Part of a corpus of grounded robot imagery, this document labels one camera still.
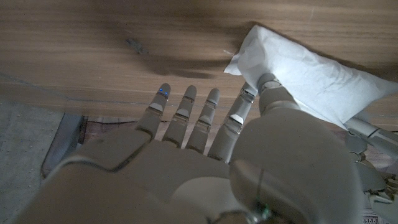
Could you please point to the white tissue paper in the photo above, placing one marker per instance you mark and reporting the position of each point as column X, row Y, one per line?
column 311, row 71

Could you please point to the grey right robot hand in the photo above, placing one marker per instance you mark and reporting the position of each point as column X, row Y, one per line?
column 186, row 180

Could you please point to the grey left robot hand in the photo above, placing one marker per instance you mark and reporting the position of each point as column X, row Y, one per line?
column 370, row 146

